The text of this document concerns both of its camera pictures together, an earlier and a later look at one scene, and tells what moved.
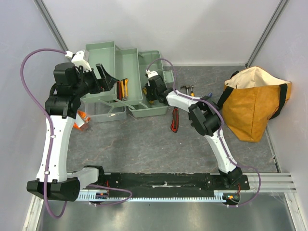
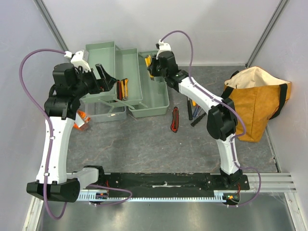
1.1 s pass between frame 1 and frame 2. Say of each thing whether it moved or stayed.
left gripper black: stayed
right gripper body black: moved
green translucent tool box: stayed
